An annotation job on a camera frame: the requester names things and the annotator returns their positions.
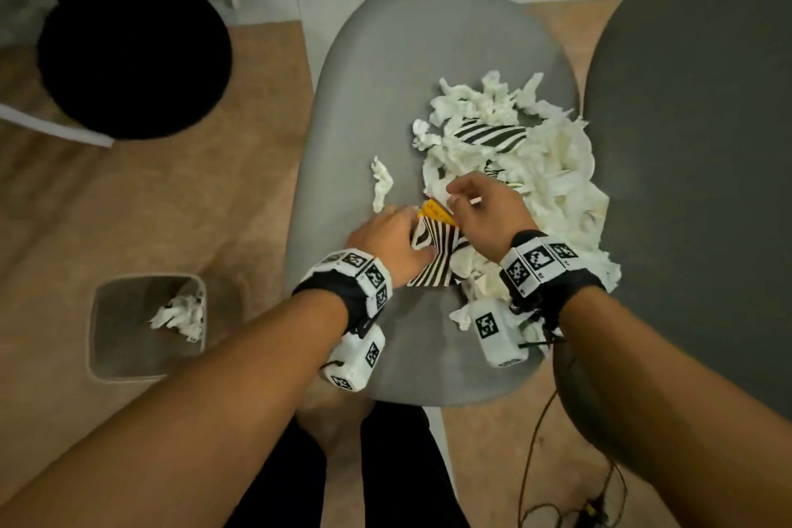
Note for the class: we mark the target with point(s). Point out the person's left hand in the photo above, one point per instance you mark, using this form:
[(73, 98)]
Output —
[(380, 240)]

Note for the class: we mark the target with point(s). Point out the person's right hand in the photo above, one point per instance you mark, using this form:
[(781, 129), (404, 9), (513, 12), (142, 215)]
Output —
[(492, 218)]

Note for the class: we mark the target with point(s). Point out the person's left fingers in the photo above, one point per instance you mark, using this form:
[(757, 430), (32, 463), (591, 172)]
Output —
[(413, 223)]

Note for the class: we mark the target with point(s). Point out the person's right fingers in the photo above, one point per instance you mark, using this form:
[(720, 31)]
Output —
[(465, 187)]

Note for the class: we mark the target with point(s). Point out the yellow paper piece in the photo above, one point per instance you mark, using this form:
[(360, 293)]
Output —
[(436, 213)]

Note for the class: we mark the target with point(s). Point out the black white striped paper wrapper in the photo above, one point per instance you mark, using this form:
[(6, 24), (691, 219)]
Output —
[(440, 258)]

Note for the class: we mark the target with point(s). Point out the person's left forearm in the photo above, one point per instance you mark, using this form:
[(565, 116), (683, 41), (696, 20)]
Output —
[(185, 416)]

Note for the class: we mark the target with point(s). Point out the person's right forearm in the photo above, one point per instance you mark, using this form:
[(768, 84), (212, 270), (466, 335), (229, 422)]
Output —
[(668, 416)]

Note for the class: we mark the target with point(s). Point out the single crumpled white tissue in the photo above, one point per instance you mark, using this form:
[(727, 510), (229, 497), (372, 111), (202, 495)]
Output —
[(382, 181)]

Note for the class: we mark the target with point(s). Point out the striped paper scrap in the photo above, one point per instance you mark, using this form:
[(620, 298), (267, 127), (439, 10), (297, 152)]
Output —
[(492, 135)]

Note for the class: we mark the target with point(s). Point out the pile of crumpled white tissues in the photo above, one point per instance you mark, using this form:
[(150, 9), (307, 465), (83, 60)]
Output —
[(557, 175)]

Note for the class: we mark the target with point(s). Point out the light grey oval table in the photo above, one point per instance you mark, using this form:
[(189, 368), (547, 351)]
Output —
[(396, 82)]

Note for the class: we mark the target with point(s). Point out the dark grey table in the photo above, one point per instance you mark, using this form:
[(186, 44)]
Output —
[(699, 144)]

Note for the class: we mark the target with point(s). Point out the person's legs in black trousers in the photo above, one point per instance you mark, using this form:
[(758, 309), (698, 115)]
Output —
[(396, 472)]

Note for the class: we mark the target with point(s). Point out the crumpled tissues in bin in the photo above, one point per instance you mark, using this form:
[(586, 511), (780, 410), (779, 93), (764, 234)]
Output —
[(180, 316)]

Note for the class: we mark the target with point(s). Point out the grey square waste bin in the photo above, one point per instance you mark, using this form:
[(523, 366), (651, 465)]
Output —
[(124, 348)]

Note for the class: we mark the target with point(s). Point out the black round stool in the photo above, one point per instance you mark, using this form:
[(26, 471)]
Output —
[(133, 54)]

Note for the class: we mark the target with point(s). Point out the white marker-tagged wrist camera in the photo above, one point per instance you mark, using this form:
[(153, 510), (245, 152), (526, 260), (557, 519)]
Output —
[(532, 264), (359, 298)]

